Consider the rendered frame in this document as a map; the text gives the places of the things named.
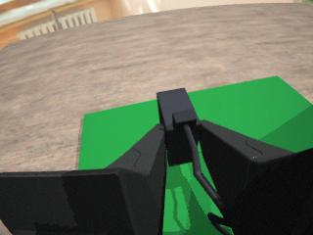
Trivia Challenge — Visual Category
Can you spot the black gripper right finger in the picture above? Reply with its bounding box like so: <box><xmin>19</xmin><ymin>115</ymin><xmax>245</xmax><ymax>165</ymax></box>
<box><xmin>199</xmin><ymin>118</ymin><xmax>313</xmax><ymax>235</ymax></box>

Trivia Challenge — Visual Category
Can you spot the green circuit board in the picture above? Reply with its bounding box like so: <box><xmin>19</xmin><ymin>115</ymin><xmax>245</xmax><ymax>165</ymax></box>
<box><xmin>78</xmin><ymin>75</ymin><xmax>313</xmax><ymax>235</ymax></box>

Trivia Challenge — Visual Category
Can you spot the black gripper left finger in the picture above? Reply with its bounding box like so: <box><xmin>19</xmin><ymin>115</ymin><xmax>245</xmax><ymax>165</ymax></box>
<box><xmin>0</xmin><ymin>122</ymin><xmax>167</xmax><ymax>235</ymax></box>

